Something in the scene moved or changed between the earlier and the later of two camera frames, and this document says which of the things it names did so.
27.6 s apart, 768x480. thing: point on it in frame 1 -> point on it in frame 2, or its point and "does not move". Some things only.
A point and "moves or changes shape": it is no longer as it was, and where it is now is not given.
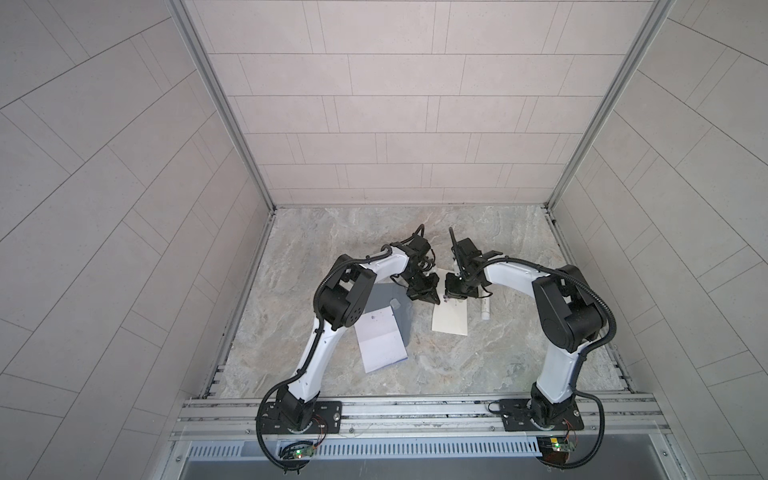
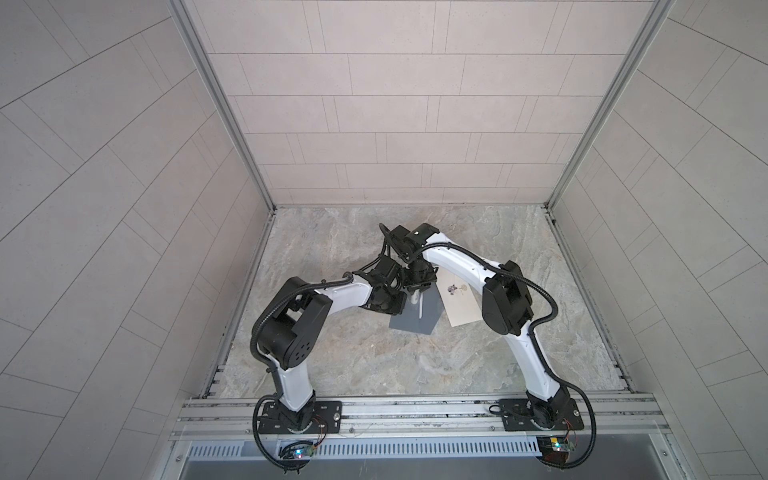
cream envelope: (451, 315) moves or changes shape
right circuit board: (555, 449) does not move
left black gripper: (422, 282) -> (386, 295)
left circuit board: (297, 450) does not move
